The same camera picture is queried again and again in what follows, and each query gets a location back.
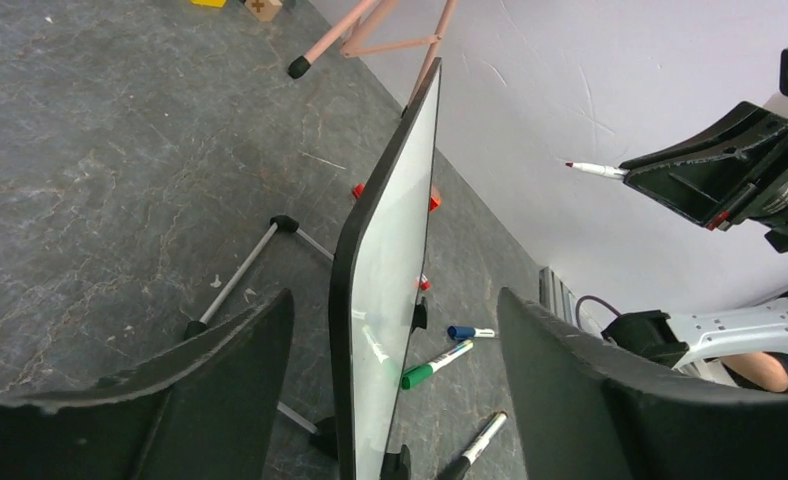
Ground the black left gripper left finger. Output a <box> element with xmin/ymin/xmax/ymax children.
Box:
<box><xmin>0</xmin><ymin>290</ymin><xmax>295</xmax><ymax>479</ymax></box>

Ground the blue whiteboard marker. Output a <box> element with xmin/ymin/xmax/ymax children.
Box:
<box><xmin>446</xmin><ymin>325</ymin><xmax>498</xmax><ymax>342</ymax></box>

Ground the pink music stand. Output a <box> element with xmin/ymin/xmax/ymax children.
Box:
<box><xmin>287</xmin><ymin>0</ymin><xmax>460</xmax><ymax>107</ymax></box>

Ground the yellow rectangular block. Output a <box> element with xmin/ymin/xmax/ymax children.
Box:
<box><xmin>190</xmin><ymin>0</ymin><xmax>227</xmax><ymax>9</ymax></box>

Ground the person forearm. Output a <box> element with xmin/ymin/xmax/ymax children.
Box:
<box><xmin>720</xmin><ymin>352</ymin><xmax>788</xmax><ymax>393</ymax></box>

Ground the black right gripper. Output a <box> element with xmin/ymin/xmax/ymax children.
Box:
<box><xmin>622</xmin><ymin>101</ymin><xmax>788</xmax><ymax>252</ymax></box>

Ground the red whiteboard marker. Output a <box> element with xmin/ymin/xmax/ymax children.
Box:
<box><xmin>351</xmin><ymin>183</ymin><xmax>431</xmax><ymax>291</ymax></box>

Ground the green whiteboard marker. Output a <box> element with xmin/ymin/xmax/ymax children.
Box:
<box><xmin>400</xmin><ymin>339</ymin><xmax>474</xmax><ymax>390</ymax></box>

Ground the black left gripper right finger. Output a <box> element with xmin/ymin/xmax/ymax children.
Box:
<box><xmin>497</xmin><ymin>288</ymin><xmax>788</xmax><ymax>479</ymax></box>

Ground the beige wooden cube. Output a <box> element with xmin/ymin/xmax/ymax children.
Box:
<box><xmin>243</xmin><ymin>0</ymin><xmax>283</xmax><ymax>22</ymax></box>

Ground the white whiteboard black frame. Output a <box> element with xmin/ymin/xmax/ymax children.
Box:
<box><xmin>328</xmin><ymin>57</ymin><xmax>442</xmax><ymax>479</ymax></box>

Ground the purple whiteboard marker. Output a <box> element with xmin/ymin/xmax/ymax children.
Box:
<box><xmin>565</xmin><ymin>162</ymin><xmax>629</xmax><ymax>181</ymax></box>

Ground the black whiteboard marker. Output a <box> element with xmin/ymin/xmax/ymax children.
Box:
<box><xmin>436</xmin><ymin>411</ymin><xmax>509</xmax><ymax>480</ymax></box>

